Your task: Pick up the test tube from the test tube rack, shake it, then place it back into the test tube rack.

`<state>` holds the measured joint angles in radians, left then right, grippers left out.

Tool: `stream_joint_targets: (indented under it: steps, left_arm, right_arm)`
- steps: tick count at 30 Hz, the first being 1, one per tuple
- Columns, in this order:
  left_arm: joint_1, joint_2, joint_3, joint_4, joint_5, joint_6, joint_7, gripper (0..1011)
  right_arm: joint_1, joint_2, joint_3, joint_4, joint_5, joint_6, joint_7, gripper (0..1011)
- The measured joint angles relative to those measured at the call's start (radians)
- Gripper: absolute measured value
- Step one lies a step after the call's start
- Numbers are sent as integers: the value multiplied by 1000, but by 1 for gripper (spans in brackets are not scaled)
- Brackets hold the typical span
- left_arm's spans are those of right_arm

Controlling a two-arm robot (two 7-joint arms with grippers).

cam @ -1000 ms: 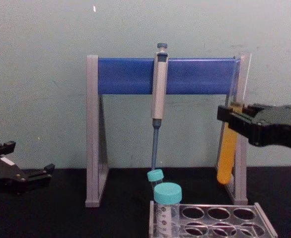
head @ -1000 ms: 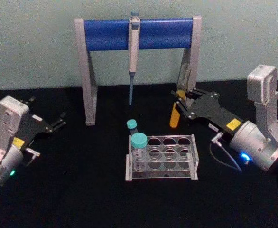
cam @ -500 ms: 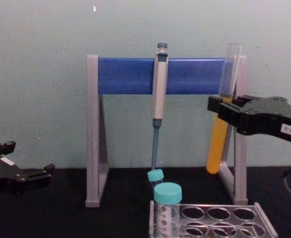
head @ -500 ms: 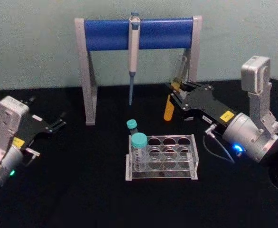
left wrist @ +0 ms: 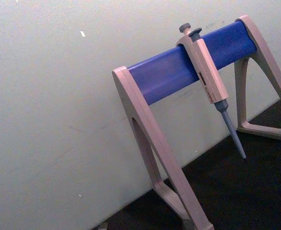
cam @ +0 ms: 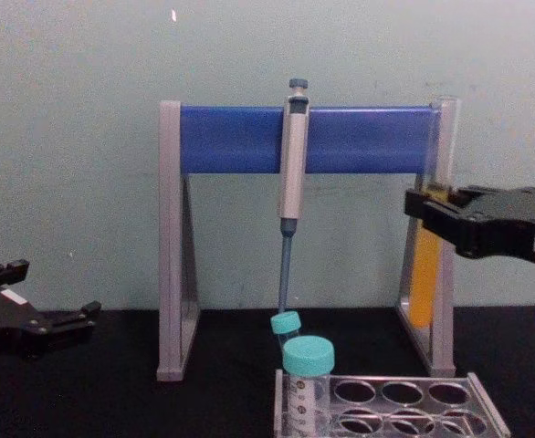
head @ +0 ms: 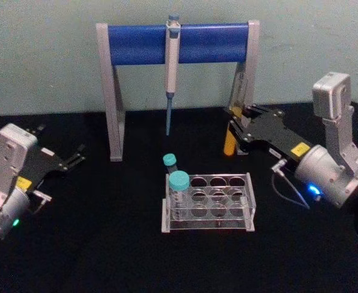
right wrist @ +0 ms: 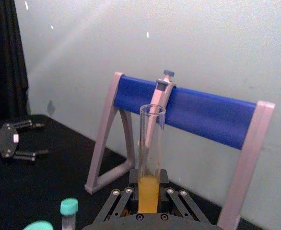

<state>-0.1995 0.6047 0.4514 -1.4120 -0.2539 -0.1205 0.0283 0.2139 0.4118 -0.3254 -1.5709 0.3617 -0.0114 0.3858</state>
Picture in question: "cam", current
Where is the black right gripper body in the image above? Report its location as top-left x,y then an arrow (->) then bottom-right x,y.
456,185 -> 535,276

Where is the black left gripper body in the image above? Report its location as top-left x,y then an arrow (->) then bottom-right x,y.
0,275 -> 53,362

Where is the glass tube with yellow liquid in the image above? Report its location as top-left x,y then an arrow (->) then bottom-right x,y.
410,94 -> 460,330

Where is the black table cloth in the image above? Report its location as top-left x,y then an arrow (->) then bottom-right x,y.
0,306 -> 535,438

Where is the grey pipette with blue tip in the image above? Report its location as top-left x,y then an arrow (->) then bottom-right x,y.
276,78 -> 311,317

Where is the clear plastic tube rack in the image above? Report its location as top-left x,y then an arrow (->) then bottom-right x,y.
273,370 -> 512,438

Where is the small tube with teal cap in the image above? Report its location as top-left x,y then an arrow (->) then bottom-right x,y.
269,310 -> 303,353

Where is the large tube with teal cap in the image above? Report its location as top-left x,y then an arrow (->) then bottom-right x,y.
281,336 -> 337,438

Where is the grey stand with blue bar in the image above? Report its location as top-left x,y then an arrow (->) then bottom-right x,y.
156,99 -> 460,383

